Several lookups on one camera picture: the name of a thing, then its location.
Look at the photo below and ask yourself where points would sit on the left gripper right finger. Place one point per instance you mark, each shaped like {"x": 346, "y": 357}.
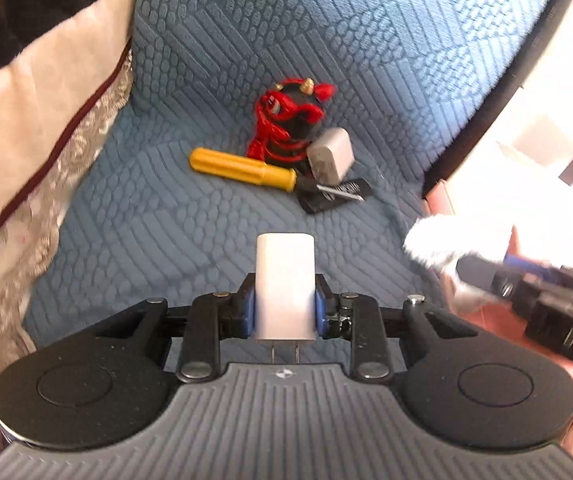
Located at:
{"x": 326, "y": 310}

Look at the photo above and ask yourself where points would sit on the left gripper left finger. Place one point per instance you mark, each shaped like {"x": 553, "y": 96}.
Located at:
{"x": 244, "y": 306}

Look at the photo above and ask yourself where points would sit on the white oval charger plug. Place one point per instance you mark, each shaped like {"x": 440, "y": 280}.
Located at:
{"x": 285, "y": 290}

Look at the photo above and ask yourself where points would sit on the black rectangular lighter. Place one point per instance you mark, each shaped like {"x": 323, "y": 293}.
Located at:
{"x": 315, "y": 197}

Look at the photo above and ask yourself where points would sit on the white fluffy plush toy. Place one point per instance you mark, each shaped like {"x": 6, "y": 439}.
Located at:
{"x": 440, "y": 240}

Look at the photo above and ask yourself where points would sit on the yellow handled screwdriver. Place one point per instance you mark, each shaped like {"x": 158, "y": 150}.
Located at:
{"x": 244, "y": 169}

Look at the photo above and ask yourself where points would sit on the white square charger adapter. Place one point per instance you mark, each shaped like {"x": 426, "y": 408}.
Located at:
{"x": 331, "y": 156}

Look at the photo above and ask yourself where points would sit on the red black toy figurine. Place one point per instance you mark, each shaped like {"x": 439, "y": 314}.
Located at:
{"x": 287, "y": 117}

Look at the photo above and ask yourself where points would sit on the pink cardboard box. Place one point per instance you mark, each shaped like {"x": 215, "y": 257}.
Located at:
{"x": 437, "y": 200}

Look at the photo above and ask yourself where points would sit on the blue quilted sofa cover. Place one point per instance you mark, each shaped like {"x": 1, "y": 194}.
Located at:
{"x": 263, "y": 78}

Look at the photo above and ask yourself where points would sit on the floral blanket with lace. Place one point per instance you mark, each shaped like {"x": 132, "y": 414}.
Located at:
{"x": 65, "y": 72}

